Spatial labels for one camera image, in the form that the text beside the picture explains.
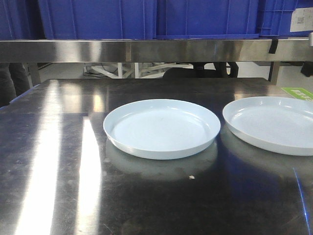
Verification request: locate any green floor sticker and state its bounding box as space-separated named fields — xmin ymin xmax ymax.
xmin=281 ymin=87 xmax=313 ymax=101

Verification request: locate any light blue plate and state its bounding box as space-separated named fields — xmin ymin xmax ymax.
xmin=223 ymin=96 xmax=313 ymax=156
xmin=103 ymin=99 xmax=221 ymax=160

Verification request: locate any blue plastic crate right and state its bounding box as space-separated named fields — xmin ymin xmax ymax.
xmin=256 ymin=0 xmax=313 ymax=37

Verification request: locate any white paper label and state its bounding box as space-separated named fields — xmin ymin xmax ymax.
xmin=290 ymin=7 xmax=313 ymax=32

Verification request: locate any blue plastic crate centre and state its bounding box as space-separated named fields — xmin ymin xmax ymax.
xmin=39 ymin=0 xmax=258 ymax=40

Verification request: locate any blue plastic crate left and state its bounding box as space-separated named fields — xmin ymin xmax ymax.
xmin=0 ymin=0 xmax=45 ymax=40

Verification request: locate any black tape strip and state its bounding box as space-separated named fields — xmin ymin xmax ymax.
xmin=268 ymin=39 xmax=279 ymax=54

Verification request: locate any blue plastic crate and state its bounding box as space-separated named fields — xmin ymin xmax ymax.
xmin=39 ymin=0 xmax=258 ymax=40
xmin=256 ymin=0 xmax=313 ymax=37
xmin=0 ymin=0 xmax=45 ymax=40

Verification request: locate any stainless steel shelf rail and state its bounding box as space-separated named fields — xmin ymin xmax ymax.
xmin=0 ymin=38 xmax=313 ymax=63

